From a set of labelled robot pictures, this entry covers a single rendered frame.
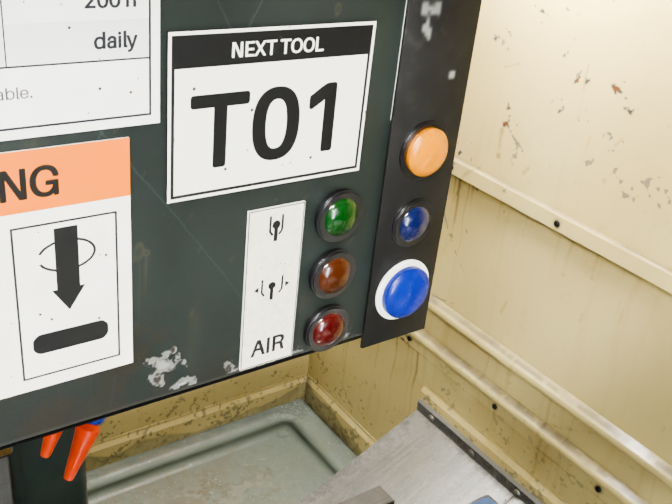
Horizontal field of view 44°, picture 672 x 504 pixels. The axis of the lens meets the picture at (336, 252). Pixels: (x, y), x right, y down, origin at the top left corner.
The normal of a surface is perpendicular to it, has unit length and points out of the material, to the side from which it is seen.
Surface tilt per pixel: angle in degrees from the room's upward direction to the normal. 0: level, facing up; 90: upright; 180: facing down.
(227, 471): 0
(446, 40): 90
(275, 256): 90
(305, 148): 90
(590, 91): 90
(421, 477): 25
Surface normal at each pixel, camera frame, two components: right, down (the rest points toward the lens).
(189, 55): 0.57, 0.43
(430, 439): -0.25, -0.72
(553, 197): -0.82, 0.19
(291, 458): 0.10, -0.88
